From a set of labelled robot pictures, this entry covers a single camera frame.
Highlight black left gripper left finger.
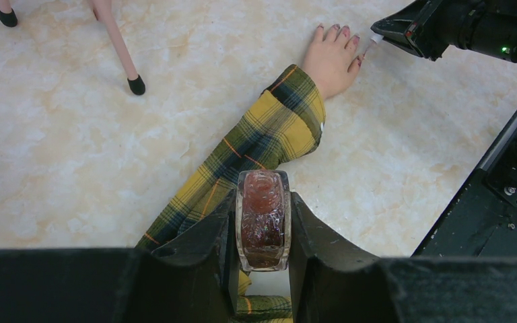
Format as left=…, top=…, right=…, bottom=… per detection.
left=0, top=191, right=239, bottom=322

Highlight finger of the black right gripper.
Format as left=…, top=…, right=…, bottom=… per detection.
left=370, top=0, right=433, bottom=57

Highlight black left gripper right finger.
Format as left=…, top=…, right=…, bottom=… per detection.
left=289, top=192, right=517, bottom=322

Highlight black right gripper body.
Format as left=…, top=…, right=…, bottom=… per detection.
left=405, top=1, right=469, bottom=61

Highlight nail polish brush cap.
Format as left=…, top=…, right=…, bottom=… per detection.
left=363, top=34, right=384, bottom=56

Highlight nail polish bottle white cap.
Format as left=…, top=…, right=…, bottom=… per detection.
left=235, top=170, right=291, bottom=272

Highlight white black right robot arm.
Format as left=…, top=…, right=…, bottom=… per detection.
left=371, top=0, right=517, bottom=63

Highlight mannequin hand painted nails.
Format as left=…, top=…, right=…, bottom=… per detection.
left=300, top=24, right=365, bottom=100

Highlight yellow plaid shirt sleeve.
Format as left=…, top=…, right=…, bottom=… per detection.
left=135, top=64, right=327, bottom=323

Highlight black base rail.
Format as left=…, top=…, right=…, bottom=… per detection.
left=413, top=111, right=517, bottom=257

